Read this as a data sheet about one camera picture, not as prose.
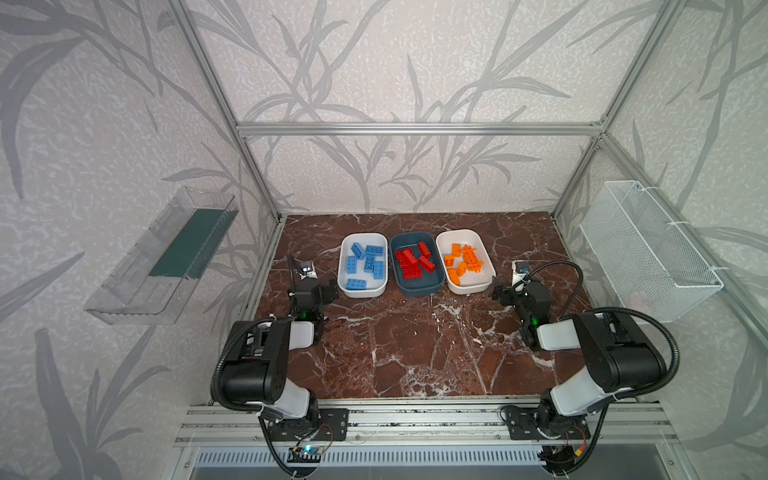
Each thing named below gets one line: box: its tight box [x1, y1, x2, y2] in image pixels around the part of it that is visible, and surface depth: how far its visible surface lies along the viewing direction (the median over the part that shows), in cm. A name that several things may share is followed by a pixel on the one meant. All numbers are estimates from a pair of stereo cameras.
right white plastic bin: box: [436, 229, 497, 295], surface depth 104 cm
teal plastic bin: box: [389, 231, 446, 297], surface depth 104 cm
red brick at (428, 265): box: [418, 255, 435, 273], surface depth 104 cm
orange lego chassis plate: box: [462, 244, 484, 273], surface depth 104 cm
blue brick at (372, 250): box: [366, 245, 384, 256], surface depth 110 cm
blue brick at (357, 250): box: [351, 242, 366, 260], surface depth 110 cm
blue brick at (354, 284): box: [346, 278, 367, 290], surface depth 101 cm
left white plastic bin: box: [337, 232, 388, 299], surface depth 106 cm
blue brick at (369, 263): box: [364, 255, 375, 273], surface depth 107 cm
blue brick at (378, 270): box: [373, 261, 385, 280], surface depth 104 cm
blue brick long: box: [346, 255, 357, 275], surface depth 107 cm
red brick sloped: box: [394, 250, 410, 269], surface depth 105 cm
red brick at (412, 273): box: [403, 267, 423, 280], surface depth 104 cm
